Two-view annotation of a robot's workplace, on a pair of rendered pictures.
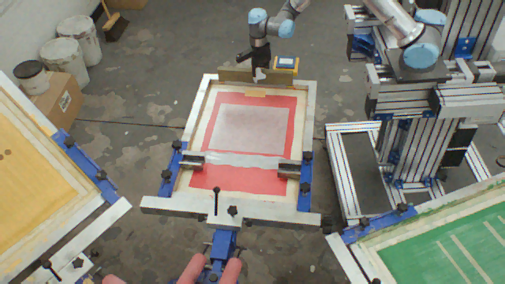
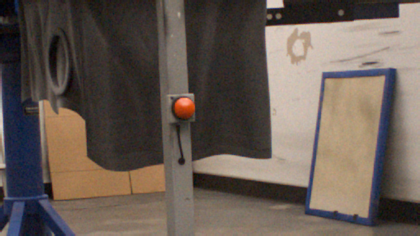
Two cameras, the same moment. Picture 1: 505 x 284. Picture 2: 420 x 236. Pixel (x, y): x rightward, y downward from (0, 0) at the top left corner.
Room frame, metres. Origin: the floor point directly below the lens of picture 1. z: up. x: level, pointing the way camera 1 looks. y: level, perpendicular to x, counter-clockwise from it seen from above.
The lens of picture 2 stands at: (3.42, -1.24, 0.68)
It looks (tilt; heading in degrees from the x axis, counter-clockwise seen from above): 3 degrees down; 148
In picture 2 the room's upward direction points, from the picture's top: 3 degrees counter-clockwise
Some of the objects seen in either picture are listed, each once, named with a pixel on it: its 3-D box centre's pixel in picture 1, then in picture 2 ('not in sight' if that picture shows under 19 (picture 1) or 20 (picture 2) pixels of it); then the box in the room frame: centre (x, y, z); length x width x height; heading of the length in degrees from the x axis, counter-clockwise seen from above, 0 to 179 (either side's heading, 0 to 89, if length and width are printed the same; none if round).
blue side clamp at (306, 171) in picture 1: (305, 182); not in sight; (1.06, -0.21, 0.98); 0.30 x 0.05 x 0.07; 169
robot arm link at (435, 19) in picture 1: (427, 28); not in sight; (1.44, -0.71, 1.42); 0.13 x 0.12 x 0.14; 155
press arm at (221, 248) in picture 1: (223, 240); not in sight; (0.80, 0.13, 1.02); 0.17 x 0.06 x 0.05; 169
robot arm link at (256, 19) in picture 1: (258, 23); not in sight; (1.60, -0.06, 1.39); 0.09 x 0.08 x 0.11; 65
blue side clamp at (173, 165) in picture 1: (174, 170); not in sight; (1.17, 0.34, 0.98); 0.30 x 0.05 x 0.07; 169
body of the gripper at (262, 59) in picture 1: (260, 54); not in sight; (1.60, -0.06, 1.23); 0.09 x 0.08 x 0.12; 79
